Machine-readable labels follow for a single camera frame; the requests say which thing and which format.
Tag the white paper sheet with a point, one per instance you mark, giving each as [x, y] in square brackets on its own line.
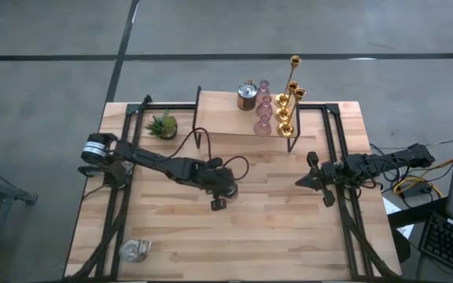
[391, 206]

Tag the pink glass candle holder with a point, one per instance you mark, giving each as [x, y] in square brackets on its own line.
[264, 85]
[262, 127]
[264, 109]

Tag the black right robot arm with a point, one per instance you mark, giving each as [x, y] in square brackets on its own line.
[391, 160]

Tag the potted green succulent plant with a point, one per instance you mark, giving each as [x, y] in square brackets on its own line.
[163, 126]

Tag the silver tin can torn label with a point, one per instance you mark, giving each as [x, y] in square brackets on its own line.
[132, 251]

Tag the tin can with orange label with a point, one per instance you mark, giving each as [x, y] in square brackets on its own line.
[247, 94]

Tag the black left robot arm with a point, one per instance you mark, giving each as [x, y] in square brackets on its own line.
[152, 159]

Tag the wooden shelf riser black frame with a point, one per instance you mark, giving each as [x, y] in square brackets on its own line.
[222, 118]

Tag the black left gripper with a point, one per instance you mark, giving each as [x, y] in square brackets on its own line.
[216, 177]

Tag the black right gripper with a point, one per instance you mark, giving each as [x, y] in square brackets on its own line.
[328, 175]

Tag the tall gold candlestick holder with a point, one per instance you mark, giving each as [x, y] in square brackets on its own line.
[279, 100]

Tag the black keyboard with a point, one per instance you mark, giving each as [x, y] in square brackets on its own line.
[446, 243]

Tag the black metal stand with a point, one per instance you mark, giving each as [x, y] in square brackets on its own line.
[10, 192]

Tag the black aluminium rig frame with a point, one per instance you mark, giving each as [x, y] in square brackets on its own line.
[163, 105]

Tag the black power adapter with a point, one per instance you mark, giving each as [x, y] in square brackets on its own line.
[417, 191]

